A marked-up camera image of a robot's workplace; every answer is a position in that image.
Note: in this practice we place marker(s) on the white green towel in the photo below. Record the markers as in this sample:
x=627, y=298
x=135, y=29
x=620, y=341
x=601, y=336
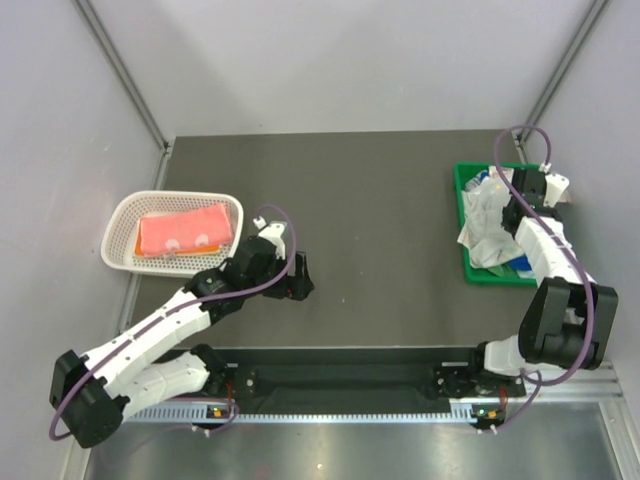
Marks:
x=487, y=242

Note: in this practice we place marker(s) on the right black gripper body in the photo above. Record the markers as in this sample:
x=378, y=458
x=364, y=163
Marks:
x=506, y=227

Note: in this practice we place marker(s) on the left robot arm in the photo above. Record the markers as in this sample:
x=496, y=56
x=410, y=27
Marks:
x=93, y=393

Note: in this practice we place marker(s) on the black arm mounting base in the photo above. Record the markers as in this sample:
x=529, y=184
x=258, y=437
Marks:
x=355, y=379

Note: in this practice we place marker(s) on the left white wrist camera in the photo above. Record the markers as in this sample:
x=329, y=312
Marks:
x=274, y=232

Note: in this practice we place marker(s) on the blue patterned towel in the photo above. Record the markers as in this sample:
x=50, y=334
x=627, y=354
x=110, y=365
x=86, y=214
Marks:
x=520, y=264

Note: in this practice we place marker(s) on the pink patterned towel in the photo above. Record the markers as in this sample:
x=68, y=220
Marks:
x=185, y=230

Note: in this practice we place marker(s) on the white perforated plastic basket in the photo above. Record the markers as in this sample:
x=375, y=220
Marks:
x=120, y=238

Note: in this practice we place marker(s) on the green plastic bin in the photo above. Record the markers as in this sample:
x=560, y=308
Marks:
x=463, y=172

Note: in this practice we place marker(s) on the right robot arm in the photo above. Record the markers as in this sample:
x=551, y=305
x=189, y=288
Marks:
x=568, y=323

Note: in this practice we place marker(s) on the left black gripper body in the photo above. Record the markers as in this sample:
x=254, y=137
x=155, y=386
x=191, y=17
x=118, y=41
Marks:
x=291, y=287

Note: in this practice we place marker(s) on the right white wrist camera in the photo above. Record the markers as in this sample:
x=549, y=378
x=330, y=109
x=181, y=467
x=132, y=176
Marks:
x=557, y=186

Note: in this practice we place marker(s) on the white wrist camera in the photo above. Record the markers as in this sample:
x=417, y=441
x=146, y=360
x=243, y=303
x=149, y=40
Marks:
x=557, y=186
x=274, y=232

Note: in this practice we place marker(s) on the grey slotted cable duct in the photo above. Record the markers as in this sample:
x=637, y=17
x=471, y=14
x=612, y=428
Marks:
x=209, y=413

